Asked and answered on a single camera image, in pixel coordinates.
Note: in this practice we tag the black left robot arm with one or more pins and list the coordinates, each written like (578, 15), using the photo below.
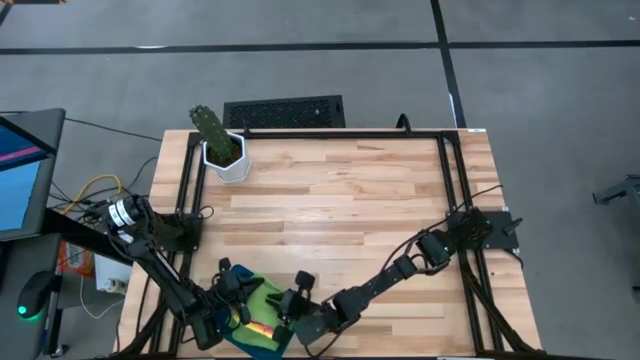
(165, 275)

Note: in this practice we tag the black aluminium table frame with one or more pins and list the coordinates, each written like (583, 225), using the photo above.
(350, 134)

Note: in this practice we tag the pink microfiber towel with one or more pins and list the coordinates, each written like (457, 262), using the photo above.
(260, 329)

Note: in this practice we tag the black computer monitor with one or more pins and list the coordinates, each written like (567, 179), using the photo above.
(20, 190)

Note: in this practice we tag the orange packet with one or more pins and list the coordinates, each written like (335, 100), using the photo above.
(75, 260)

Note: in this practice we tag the white paper box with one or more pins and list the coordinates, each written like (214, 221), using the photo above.
(107, 272)

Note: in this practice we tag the black computer mouse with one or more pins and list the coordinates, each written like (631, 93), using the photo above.
(32, 297)

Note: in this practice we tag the green microfiber towel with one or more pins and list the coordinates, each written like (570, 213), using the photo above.
(260, 310)

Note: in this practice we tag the grey desk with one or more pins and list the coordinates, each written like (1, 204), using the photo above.
(20, 260)

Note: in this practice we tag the blue plastic tray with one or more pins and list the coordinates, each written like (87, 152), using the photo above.
(280, 350)

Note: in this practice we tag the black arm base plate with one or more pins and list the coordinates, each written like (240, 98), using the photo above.
(185, 232)
(502, 237)

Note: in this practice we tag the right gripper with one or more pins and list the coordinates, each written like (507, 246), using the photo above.
(310, 320)

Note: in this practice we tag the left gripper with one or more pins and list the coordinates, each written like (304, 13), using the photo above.
(230, 290)

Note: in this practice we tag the white power strip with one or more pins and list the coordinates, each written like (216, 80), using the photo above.
(116, 285)

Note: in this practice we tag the green cactus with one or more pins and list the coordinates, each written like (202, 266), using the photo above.
(212, 130)

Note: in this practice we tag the yellow microfiber towel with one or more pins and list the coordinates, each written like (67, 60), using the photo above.
(235, 317)

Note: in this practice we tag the white hexagonal plant pot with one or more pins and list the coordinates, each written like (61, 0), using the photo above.
(232, 170)

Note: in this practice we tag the black desk support bar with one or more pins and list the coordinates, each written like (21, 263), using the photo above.
(85, 240)

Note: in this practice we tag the black floor stand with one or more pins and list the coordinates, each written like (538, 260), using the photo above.
(620, 187)

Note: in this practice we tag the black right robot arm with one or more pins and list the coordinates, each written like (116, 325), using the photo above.
(395, 275)

